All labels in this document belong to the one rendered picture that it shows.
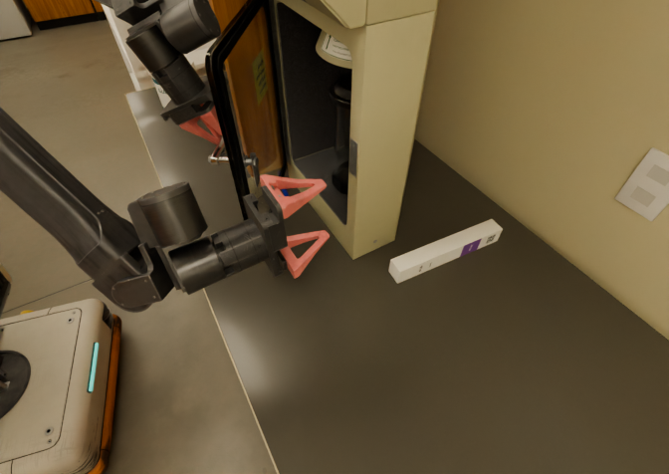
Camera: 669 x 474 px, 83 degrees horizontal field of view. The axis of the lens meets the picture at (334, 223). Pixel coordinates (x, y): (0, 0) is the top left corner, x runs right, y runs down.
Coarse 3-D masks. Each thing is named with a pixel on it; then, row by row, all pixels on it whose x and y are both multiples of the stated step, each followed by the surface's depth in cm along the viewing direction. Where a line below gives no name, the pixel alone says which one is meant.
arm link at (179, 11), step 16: (112, 0) 52; (128, 0) 51; (160, 0) 52; (176, 0) 52; (192, 0) 50; (128, 16) 53; (144, 16) 54; (160, 16) 52; (176, 16) 50; (192, 16) 50; (208, 16) 53; (176, 32) 51; (192, 32) 51; (208, 32) 51; (176, 48) 53; (192, 48) 54
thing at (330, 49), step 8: (320, 40) 63; (328, 40) 60; (336, 40) 59; (320, 48) 62; (328, 48) 61; (336, 48) 59; (344, 48) 59; (320, 56) 62; (328, 56) 61; (336, 56) 60; (344, 56) 59; (336, 64) 60; (344, 64) 59
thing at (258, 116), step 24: (264, 24) 67; (240, 48) 56; (264, 48) 68; (240, 72) 57; (264, 72) 69; (216, 96) 49; (240, 96) 57; (264, 96) 71; (240, 120) 58; (264, 120) 72; (240, 144) 59; (264, 144) 73; (264, 168) 74; (240, 192) 61
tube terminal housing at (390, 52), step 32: (288, 0) 62; (384, 0) 46; (416, 0) 48; (352, 32) 50; (384, 32) 48; (416, 32) 51; (352, 64) 52; (384, 64) 52; (416, 64) 55; (352, 96) 56; (384, 96) 55; (416, 96) 59; (288, 128) 86; (352, 128) 59; (384, 128) 60; (384, 160) 65; (352, 192) 68; (384, 192) 71; (352, 224) 74; (384, 224) 78; (352, 256) 80
